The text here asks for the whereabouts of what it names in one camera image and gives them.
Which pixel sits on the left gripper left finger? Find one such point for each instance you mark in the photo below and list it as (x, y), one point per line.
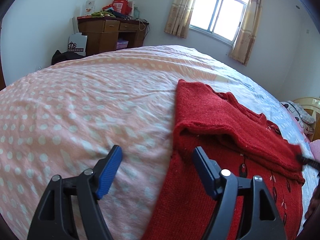
(54, 218)

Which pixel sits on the red knitted sweater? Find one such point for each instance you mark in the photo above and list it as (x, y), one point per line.
(244, 142)

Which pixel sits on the pink pillow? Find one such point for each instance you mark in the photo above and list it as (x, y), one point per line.
(315, 149)

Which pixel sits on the grey patterned pillow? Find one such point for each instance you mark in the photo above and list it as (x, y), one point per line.
(304, 119)

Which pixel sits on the beige wooden headboard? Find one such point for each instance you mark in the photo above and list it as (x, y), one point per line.
(311, 105)

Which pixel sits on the pink and blue dotted bedspread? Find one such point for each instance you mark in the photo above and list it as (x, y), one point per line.
(63, 119)

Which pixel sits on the right beige curtain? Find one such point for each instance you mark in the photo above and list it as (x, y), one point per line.
(244, 42)

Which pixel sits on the beige curtain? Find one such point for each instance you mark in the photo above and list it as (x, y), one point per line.
(179, 18)
(244, 42)

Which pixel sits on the black bag on floor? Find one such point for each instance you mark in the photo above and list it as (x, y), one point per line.
(66, 56)

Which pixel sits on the left beige curtain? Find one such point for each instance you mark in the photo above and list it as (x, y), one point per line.
(179, 18)

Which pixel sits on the purple box under desk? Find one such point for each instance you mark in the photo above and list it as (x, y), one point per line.
(121, 44)

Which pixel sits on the brown wooden desk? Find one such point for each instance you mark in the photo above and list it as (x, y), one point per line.
(103, 33)

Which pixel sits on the green items on desk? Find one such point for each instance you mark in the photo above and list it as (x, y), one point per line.
(102, 13)

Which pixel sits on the white box on desk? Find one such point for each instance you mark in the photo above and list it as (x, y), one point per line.
(88, 8)

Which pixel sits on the red gift bag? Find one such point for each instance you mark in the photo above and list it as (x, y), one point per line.
(121, 6)

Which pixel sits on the window with white frame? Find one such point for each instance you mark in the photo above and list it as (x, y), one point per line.
(220, 19)

